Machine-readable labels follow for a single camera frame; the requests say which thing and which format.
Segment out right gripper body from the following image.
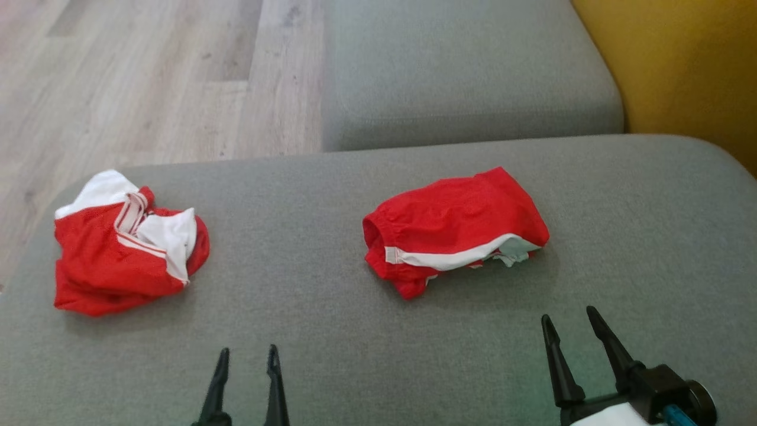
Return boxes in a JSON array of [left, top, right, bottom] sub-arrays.
[[559, 364, 718, 426]]

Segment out red white basketball jersey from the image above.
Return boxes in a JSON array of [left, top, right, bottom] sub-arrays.
[[53, 169, 211, 317]]

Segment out small grey sofa cushion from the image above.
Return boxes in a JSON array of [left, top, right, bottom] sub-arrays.
[[321, 0, 625, 153]]

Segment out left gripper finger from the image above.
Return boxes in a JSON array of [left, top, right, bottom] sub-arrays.
[[190, 347, 232, 426], [264, 344, 290, 426]]

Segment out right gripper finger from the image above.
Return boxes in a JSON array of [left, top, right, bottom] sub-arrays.
[[541, 314, 586, 408], [586, 305, 645, 391]]

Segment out right gripper teal cable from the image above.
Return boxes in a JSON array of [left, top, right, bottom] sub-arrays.
[[662, 405, 698, 426]]

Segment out red shorts with white stripe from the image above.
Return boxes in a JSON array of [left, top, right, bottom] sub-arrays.
[[362, 166, 551, 301]]

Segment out large grey sofa seat cushion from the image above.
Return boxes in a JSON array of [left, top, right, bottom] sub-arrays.
[[0, 134, 757, 426]]

